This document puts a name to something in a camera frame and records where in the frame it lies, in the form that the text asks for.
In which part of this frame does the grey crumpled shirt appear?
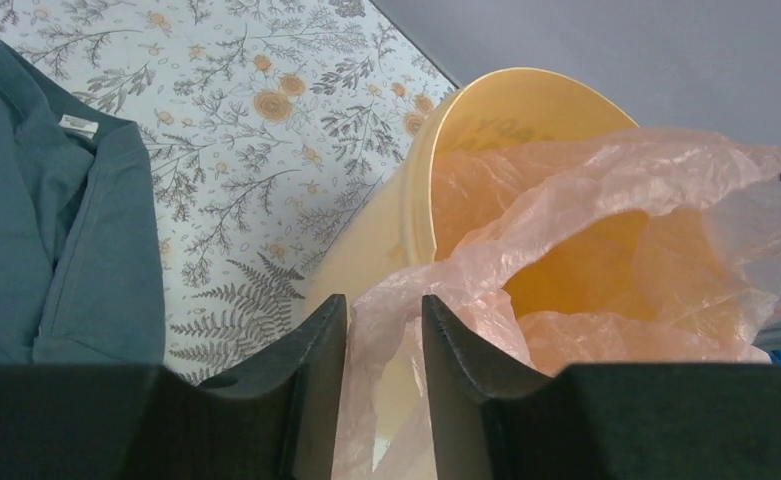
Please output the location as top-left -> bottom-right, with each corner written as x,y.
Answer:
0,40 -> 165,364

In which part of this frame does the yellow round trash bin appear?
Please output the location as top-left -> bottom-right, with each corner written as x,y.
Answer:
300,66 -> 749,480

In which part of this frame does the floral patterned table mat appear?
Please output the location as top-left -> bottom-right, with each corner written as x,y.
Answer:
0,0 -> 454,383

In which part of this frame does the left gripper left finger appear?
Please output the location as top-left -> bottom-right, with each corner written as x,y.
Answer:
0,295 -> 347,479

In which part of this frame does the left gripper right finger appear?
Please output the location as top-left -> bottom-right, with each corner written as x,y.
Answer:
422,295 -> 781,479

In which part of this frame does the pink plastic trash bag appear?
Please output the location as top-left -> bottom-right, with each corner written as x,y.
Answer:
333,128 -> 781,479

